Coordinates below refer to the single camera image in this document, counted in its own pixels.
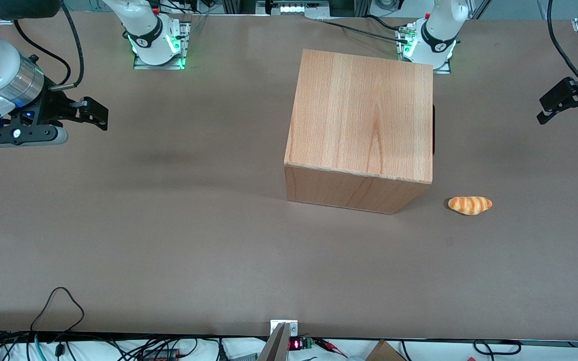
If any white power strip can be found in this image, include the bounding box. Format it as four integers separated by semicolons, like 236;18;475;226
278;3;321;15

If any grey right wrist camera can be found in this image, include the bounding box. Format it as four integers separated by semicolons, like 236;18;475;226
0;125;69;148

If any black curled cable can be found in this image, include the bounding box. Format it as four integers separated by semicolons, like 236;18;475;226
473;339;522;357

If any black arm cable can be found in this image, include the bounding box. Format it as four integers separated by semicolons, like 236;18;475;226
50;3;85;92
547;0;578;88
13;19;72;86

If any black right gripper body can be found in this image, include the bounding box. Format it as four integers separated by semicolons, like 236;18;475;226
18;90;89;128

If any red clip lead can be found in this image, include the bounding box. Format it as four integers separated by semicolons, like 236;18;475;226
314;338;348;358

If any orange black device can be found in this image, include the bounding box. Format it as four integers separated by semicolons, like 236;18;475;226
142;348;180;361

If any wooden drawer cabinet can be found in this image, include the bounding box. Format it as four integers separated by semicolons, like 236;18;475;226
284;49;435;215

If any small metal bracket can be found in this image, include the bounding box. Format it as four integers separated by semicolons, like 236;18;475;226
270;319;299;337

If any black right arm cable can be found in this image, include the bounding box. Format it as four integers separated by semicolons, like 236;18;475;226
50;3;85;92
13;19;72;86

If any black looped cable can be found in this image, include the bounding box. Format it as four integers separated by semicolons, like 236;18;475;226
30;286;85;334

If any wooden beam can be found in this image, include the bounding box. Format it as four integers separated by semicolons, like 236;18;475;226
256;322;291;361

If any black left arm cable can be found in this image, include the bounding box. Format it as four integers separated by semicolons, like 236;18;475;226
547;0;578;88

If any brown cardboard piece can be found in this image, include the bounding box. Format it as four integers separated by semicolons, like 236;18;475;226
366;340;406;361

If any black table cable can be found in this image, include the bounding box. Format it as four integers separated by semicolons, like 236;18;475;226
363;14;404;31
315;18;412;42

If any orange striped toy bread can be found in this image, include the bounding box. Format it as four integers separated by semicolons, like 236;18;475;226
448;196;493;216

